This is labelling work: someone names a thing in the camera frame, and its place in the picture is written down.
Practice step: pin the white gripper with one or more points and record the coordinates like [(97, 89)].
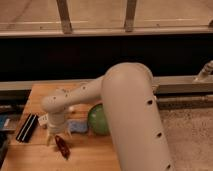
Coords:
[(56, 124)]

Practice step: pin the dark red pepper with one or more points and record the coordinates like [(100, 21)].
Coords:
[(62, 146)]

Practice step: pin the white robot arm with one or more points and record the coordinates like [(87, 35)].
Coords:
[(126, 93)]

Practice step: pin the blue sponge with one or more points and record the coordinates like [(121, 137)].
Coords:
[(76, 126)]

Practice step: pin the white rectangular box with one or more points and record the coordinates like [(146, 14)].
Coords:
[(43, 120)]

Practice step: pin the wooden table board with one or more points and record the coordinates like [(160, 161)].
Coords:
[(88, 151)]

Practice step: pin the black striped rectangular block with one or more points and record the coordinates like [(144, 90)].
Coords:
[(27, 128)]

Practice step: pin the green bowl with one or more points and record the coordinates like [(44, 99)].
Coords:
[(97, 121)]

